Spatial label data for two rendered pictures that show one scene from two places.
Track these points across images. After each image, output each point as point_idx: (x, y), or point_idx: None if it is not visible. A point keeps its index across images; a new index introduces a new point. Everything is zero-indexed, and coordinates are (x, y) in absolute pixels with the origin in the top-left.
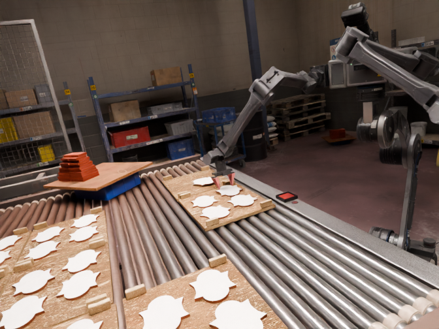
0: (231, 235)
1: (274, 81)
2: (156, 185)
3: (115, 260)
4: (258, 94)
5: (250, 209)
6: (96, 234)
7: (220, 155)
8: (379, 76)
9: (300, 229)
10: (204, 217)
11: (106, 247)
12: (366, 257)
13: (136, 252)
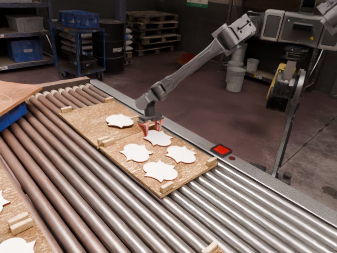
0: (193, 204)
1: (245, 32)
2: (50, 117)
3: (59, 250)
4: (220, 41)
5: (196, 167)
6: (7, 205)
7: (155, 100)
8: (312, 39)
9: (259, 196)
10: (150, 178)
11: (37, 230)
12: (334, 233)
13: (87, 236)
